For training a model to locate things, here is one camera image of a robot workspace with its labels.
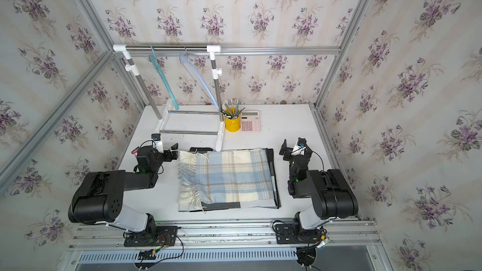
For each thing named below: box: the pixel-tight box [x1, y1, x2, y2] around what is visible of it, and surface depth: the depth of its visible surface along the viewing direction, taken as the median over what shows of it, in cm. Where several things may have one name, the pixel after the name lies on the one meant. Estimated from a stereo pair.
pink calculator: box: [240, 109, 262, 133], surface depth 110 cm
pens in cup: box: [219, 98, 246, 120], surface depth 106 cm
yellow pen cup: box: [224, 115, 241, 133], surface depth 109 cm
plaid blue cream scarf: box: [177, 148, 275, 213], surface depth 88 cm
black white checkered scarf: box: [178, 148, 282, 213], surface depth 82 cm
